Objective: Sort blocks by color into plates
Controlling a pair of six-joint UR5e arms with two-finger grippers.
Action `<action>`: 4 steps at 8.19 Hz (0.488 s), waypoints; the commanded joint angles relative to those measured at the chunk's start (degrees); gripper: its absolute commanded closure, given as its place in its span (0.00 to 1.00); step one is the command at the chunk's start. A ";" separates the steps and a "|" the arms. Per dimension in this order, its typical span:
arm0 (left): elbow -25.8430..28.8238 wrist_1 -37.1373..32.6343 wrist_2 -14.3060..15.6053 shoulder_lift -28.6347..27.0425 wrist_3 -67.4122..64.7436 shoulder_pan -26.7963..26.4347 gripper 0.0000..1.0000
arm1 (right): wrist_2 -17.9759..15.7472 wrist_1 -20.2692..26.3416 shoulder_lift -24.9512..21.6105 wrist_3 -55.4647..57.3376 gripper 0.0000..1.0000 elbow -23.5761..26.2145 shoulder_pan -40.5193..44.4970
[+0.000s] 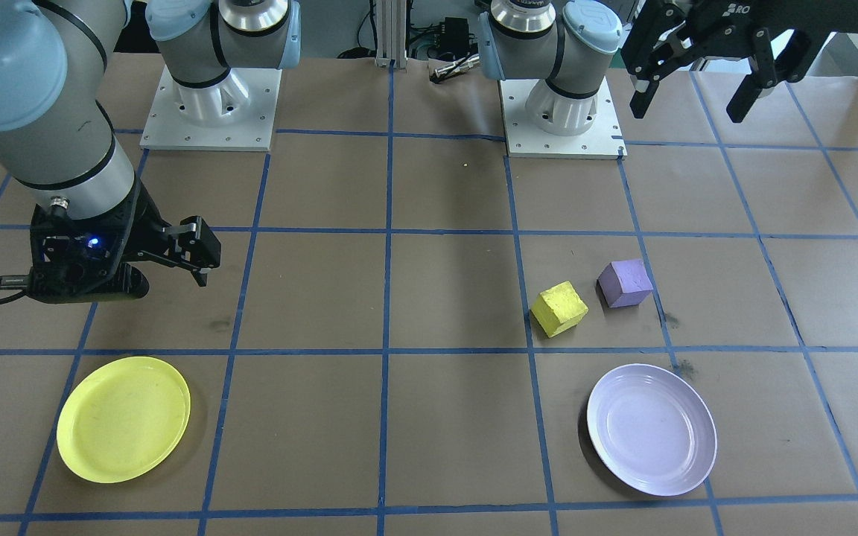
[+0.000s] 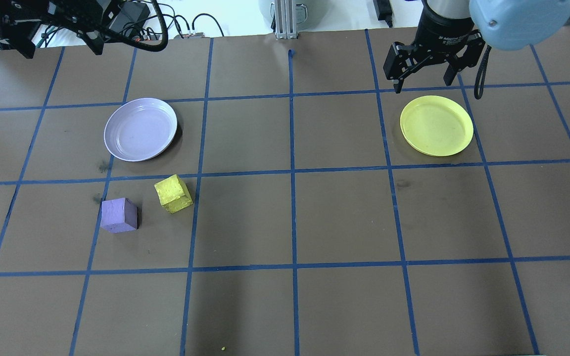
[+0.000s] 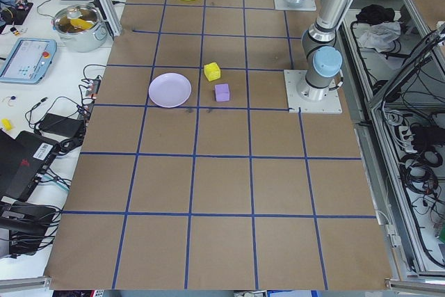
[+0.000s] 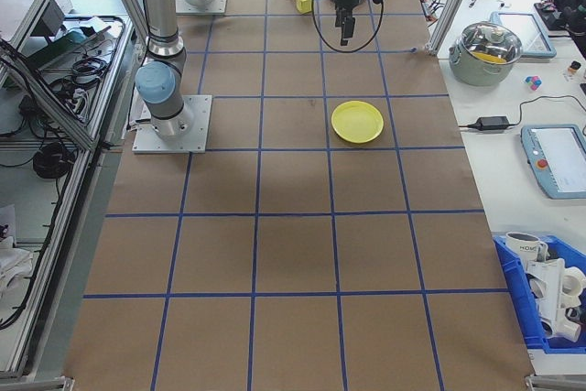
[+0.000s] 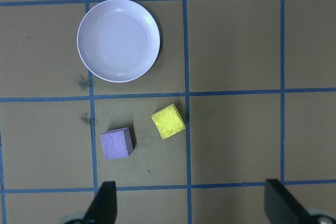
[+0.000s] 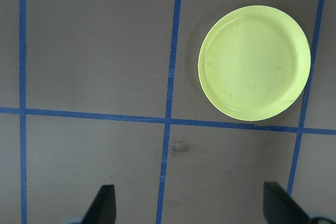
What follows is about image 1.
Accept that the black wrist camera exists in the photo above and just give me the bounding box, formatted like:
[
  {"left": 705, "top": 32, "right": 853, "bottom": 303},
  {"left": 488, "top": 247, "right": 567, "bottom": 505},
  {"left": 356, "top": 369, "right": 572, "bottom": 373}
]
[{"left": 25, "top": 262, "right": 152, "bottom": 305}]

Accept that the black electronics box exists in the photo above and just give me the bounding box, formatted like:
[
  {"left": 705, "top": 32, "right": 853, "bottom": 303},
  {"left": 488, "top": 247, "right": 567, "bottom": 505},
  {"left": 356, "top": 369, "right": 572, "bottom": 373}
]
[{"left": 436, "top": 17, "right": 476, "bottom": 54}]

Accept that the white square base plate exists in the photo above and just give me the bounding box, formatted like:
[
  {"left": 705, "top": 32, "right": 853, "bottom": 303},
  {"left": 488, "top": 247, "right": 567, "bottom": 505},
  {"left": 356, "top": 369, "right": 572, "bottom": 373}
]
[
  {"left": 498, "top": 74, "right": 628, "bottom": 160},
  {"left": 139, "top": 66, "right": 283, "bottom": 153}
]

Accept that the metal cable connector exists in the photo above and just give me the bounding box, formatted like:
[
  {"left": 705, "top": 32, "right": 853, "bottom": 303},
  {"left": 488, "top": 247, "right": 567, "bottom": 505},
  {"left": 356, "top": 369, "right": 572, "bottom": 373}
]
[{"left": 432, "top": 54, "right": 484, "bottom": 85}]

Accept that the yellow plastic plate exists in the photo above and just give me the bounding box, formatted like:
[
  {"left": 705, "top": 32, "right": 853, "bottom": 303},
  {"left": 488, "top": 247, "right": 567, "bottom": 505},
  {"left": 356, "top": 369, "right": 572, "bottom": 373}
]
[{"left": 56, "top": 356, "right": 192, "bottom": 485}]

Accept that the purple foam block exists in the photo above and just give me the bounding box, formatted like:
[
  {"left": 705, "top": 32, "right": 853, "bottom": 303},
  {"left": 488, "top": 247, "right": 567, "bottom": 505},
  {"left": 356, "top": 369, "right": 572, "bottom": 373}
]
[{"left": 597, "top": 258, "right": 655, "bottom": 309}]

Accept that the aluminium gantry post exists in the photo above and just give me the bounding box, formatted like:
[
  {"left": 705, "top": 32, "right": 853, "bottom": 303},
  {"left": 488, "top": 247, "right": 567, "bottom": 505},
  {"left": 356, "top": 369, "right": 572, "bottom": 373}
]
[{"left": 372, "top": 0, "right": 408, "bottom": 69}]

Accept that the yellow foam block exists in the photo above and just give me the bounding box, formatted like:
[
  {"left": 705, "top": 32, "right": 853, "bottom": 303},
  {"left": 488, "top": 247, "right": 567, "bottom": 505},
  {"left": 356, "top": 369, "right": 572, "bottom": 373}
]
[{"left": 530, "top": 281, "right": 590, "bottom": 339}]

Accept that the purple plastic plate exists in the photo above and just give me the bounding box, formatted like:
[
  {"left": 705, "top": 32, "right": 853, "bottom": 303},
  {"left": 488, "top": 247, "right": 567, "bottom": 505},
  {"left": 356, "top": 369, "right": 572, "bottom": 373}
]
[{"left": 586, "top": 363, "right": 719, "bottom": 497}]

